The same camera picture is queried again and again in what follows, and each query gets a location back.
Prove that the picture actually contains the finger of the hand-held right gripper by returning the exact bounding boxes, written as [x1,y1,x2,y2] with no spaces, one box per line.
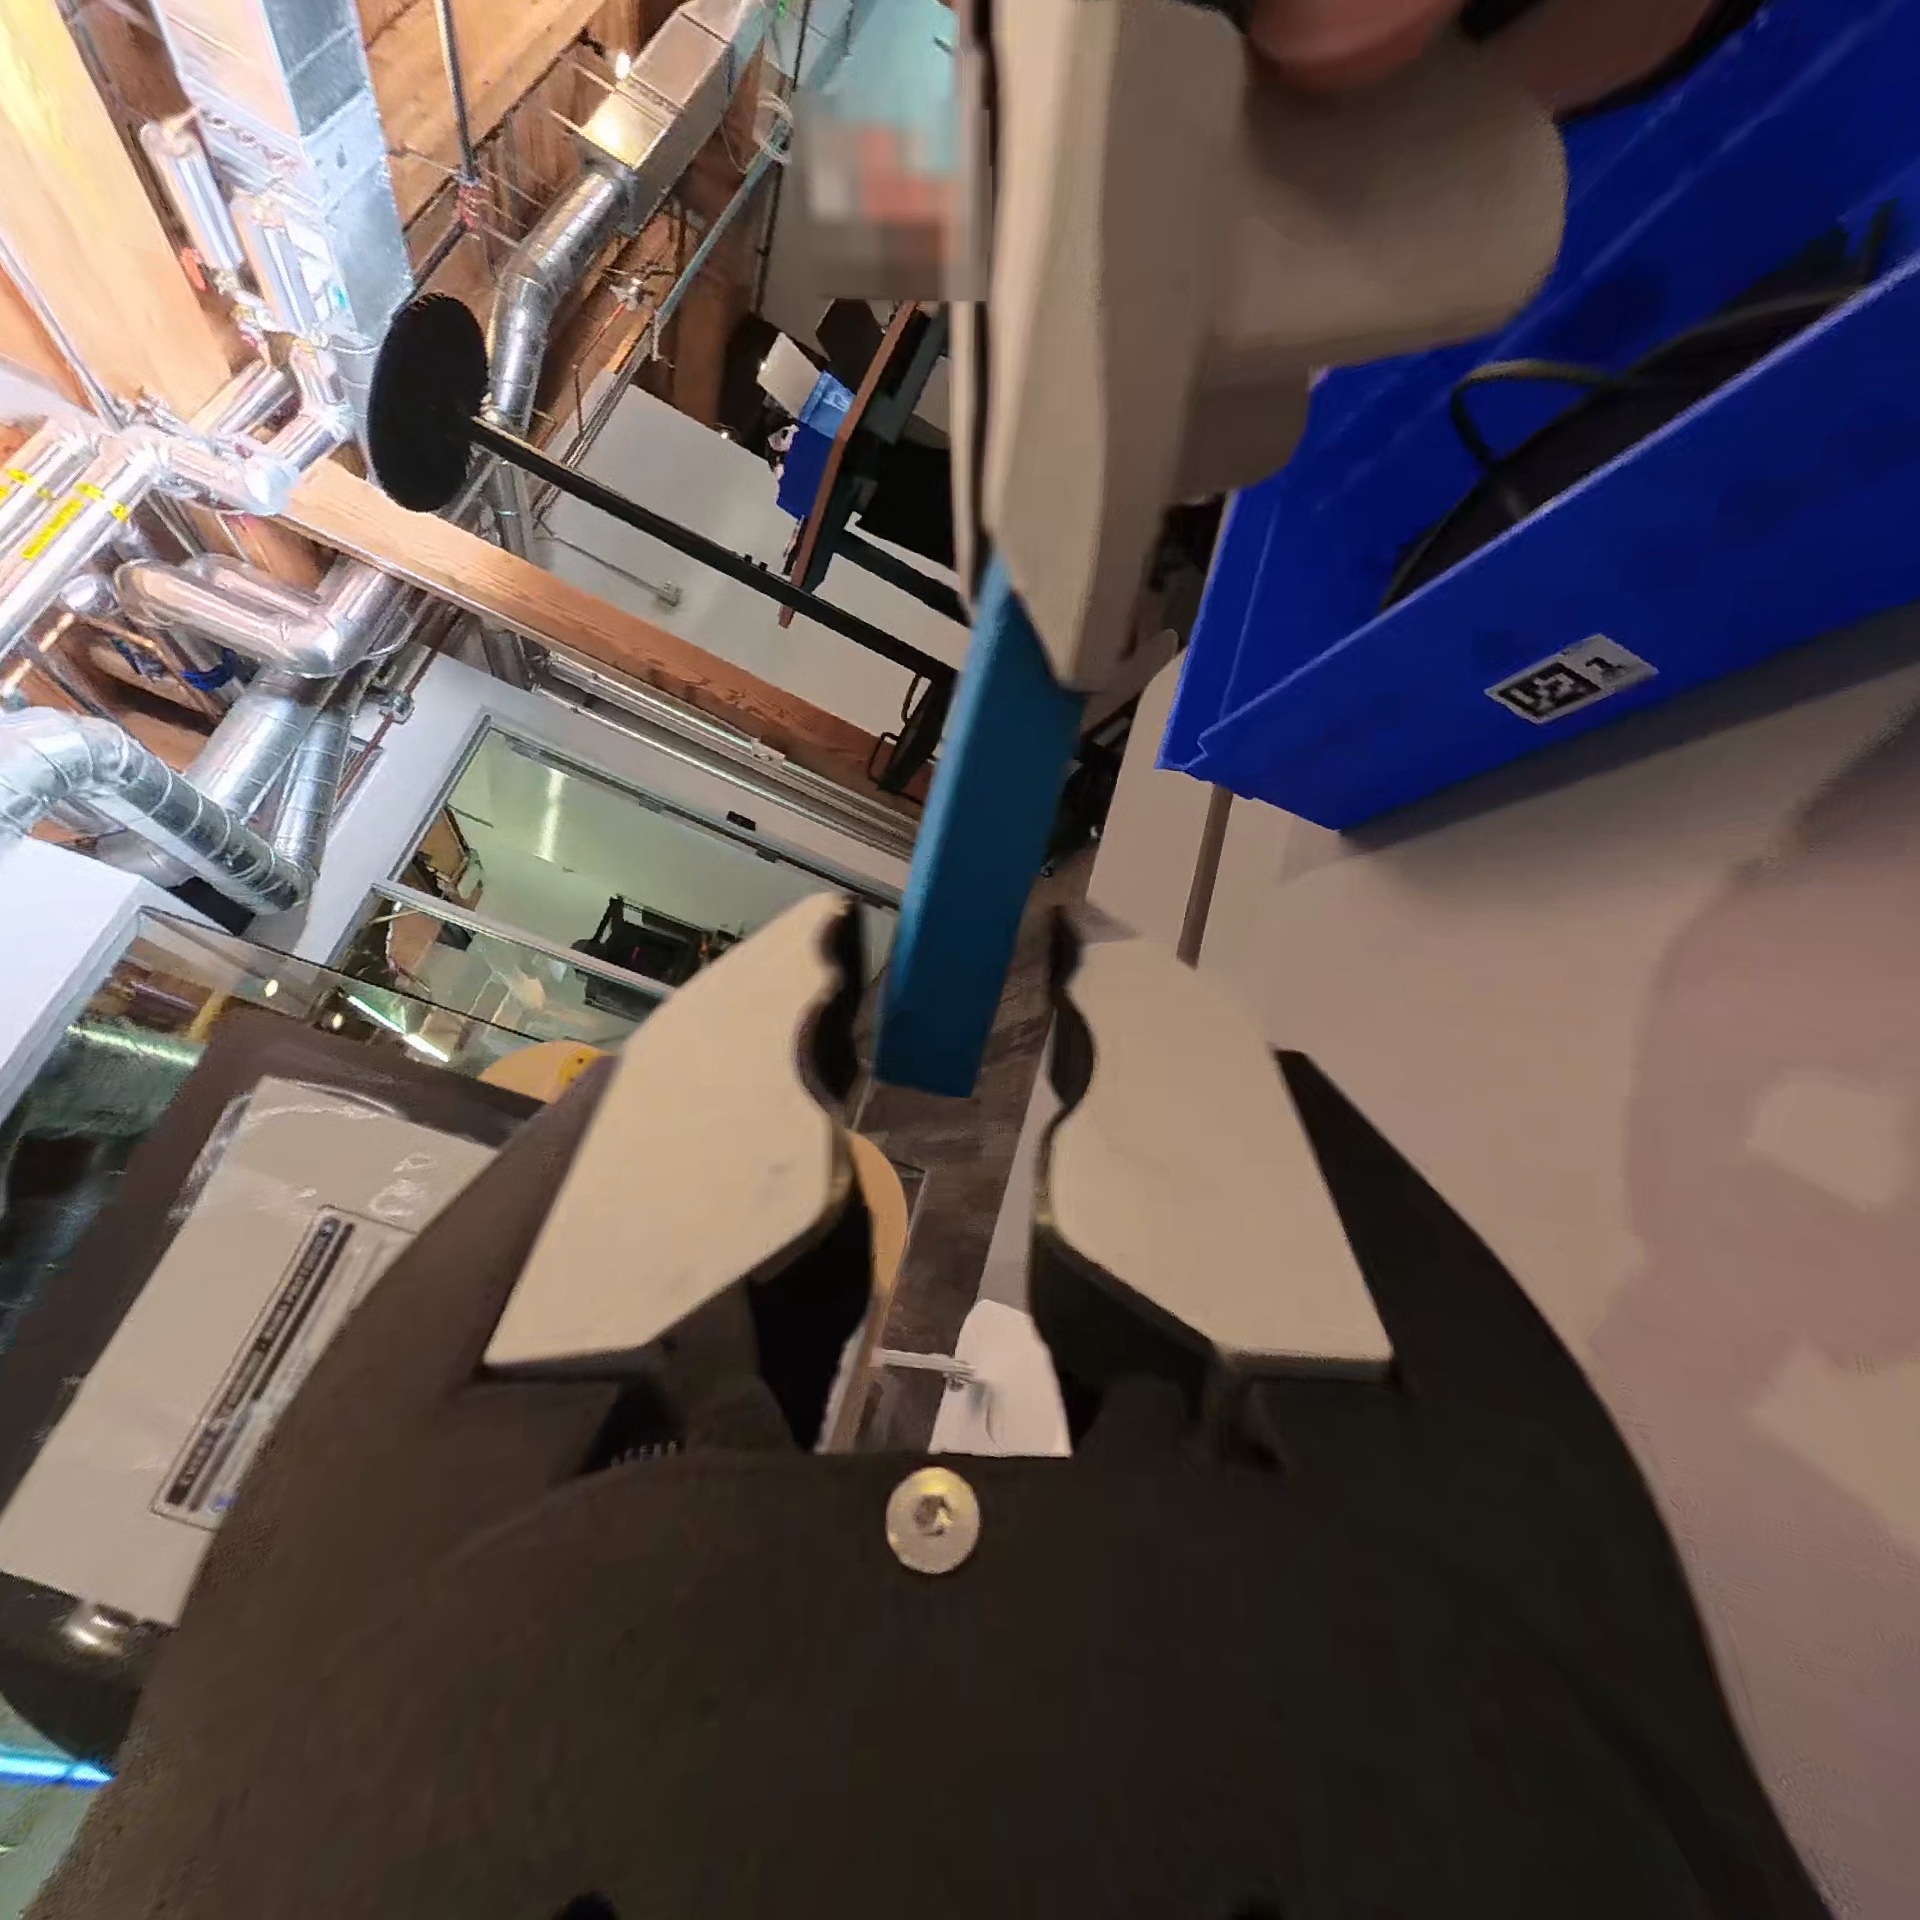
[957,0,1572,696]

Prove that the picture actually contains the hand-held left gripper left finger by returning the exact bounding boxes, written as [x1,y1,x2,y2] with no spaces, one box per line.
[481,890,877,1373]

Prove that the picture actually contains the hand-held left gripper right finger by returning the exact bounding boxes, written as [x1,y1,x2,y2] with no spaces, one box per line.
[1035,906,1397,1373]

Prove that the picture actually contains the blue rectangular block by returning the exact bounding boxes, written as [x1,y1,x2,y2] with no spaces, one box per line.
[872,549,1085,1096]

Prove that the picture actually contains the black cable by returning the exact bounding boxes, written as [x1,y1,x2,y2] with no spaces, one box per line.
[1382,196,1899,611]

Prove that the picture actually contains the blue plastic bin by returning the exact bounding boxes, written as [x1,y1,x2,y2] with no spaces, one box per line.
[1157,0,1920,829]

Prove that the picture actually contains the grey desk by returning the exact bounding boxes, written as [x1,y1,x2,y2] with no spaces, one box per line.
[977,601,1920,1920]

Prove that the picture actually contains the blue storage bin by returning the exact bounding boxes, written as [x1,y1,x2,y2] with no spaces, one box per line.
[778,372,858,511]

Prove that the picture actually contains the insulated silver pipes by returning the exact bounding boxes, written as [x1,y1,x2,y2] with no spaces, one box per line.
[0,359,407,916]

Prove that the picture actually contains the rectangular metal duct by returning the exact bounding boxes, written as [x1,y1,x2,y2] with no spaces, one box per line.
[151,0,416,392]

